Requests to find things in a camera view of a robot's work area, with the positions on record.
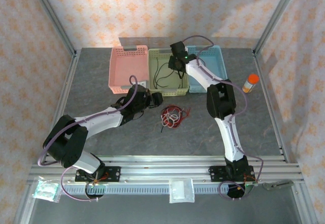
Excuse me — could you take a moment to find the aluminium mounting rail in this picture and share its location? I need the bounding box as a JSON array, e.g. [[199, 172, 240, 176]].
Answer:
[[27, 155, 304, 184]]

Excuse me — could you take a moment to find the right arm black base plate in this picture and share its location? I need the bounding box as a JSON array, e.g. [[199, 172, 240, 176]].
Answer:
[[208, 165, 256, 183]]

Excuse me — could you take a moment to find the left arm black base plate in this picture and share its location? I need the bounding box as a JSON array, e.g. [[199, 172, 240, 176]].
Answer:
[[75, 166, 121, 183]]

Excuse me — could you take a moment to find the green plastic basket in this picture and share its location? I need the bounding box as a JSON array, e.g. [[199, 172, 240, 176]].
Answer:
[[148, 47, 190, 97]]

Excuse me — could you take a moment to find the clear bag with white pad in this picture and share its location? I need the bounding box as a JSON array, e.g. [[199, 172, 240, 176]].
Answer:
[[169, 178, 196, 204]]

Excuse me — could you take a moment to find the orange capped bottle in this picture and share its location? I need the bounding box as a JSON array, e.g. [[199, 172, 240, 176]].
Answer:
[[242, 73, 259, 93]]

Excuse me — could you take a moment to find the pink plastic basket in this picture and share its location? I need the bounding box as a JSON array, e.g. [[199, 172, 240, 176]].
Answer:
[[108, 45, 149, 94]]

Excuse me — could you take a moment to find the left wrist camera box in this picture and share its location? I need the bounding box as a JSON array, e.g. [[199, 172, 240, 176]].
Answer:
[[128, 80, 149, 99]]

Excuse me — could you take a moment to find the clear bag with green contents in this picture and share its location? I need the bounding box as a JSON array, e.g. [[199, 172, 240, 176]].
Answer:
[[32, 177, 61, 203]]

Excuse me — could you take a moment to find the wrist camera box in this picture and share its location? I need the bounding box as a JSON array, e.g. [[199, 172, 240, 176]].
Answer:
[[169, 41, 188, 57], [128, 80, 149, 99]]

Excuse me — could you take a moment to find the aluminium frame post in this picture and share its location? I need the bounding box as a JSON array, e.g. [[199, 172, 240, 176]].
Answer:
[[26, 0, 78, 57], [253, 0, 303, 54]]

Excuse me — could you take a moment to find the grey slotted cable duct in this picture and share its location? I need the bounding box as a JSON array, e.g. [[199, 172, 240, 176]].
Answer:
[[62, 184, 251, 194]]

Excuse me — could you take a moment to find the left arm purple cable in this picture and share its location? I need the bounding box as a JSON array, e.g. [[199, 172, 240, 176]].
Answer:
[[37, 75, 139, 202]]

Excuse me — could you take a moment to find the red cable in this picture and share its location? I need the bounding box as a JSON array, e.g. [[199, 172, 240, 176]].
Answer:
[[160, 104, 191, 130], [164, 106, 191, 129]]

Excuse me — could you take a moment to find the blue plastic basket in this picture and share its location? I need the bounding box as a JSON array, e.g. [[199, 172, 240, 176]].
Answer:
[[186, 45, 229, 94]]

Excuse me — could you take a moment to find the aluminium table side rail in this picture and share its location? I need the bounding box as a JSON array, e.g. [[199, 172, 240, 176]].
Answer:
[[253, 48, 290, 163], [52, 49, 81, 133]]

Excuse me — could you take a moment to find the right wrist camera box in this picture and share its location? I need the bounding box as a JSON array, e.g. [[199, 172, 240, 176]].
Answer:
[[169, 41, 188, 57]]

